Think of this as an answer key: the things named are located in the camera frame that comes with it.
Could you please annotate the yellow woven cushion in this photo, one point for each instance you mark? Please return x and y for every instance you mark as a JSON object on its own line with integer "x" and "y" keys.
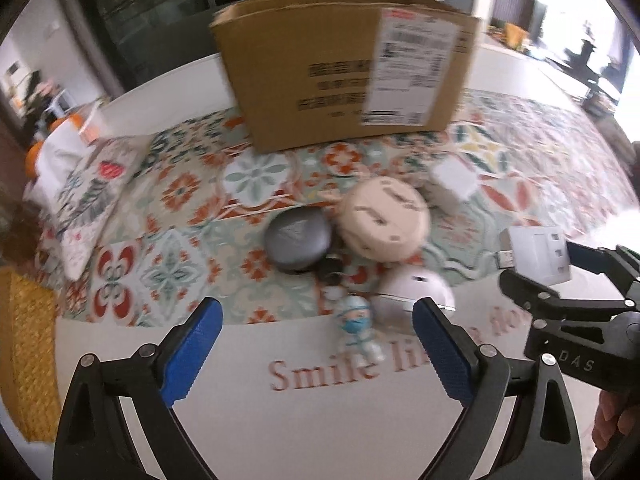
{"x": 30, "y": 350}

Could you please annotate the white plastic basket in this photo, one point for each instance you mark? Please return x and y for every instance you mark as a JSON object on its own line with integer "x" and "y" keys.
{"x": 92, "y": 125}

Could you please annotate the dark glass cabinet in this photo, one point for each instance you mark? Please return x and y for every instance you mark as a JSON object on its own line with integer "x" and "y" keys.
{"x": 150, "y": 20}

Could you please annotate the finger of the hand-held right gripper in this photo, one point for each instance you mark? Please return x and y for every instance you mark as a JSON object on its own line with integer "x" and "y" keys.
{"x": 530, "y": 292}
{"x": 590, "y": 256}

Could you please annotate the yellow bag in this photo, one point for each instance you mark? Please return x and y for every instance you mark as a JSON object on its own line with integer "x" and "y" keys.
{"x": 515, "y": 35}

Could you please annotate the small black earbud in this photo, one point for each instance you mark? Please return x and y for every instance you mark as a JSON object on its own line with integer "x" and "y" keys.
{"x": 332, "y": 266}

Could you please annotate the small blue white figurine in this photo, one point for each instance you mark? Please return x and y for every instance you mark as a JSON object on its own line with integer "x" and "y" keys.
{"x": 355, "y": 330}

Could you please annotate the patterned tile-print tablecloth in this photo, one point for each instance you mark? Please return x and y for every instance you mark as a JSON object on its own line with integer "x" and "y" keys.
{"x": 175, "y": 260}

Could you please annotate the white plug adapter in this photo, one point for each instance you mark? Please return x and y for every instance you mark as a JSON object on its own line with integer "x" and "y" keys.
{"x": 537, "y": 255}

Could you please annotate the grey round case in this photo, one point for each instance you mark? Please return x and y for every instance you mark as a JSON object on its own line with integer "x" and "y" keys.
{"x": 297, "y": 237}

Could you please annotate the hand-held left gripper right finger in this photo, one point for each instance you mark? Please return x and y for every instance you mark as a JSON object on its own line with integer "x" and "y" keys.
{"x": 440, "y": 350}

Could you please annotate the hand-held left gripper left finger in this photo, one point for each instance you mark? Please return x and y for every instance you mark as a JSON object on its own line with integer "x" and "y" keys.
{"x": 202, "y": 335}

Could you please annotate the white charger cube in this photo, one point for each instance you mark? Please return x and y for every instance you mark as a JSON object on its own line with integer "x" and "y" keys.
{"x": 452, "y": 180}

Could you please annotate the floral tissue pouch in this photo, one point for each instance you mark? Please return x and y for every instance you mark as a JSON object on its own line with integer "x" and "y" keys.
{"x": 95, "y": 195}

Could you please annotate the pale pink round case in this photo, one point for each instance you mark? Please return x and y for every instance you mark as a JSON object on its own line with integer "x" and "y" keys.
{"x": 410, "y": 287}

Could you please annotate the pile of oranges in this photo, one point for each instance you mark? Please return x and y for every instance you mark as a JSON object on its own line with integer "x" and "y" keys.
{"x": 34, "y": 157}

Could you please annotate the brown cardboard box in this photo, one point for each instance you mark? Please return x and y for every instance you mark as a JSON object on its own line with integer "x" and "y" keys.
{"x": 300, "y": 40}

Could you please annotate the beige round case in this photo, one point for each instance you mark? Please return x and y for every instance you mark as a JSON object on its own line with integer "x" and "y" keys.
{"x": 380, "y": 220}

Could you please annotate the person's right hand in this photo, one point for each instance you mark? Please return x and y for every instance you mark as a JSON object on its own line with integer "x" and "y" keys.
{"x": 607, "y": 425}

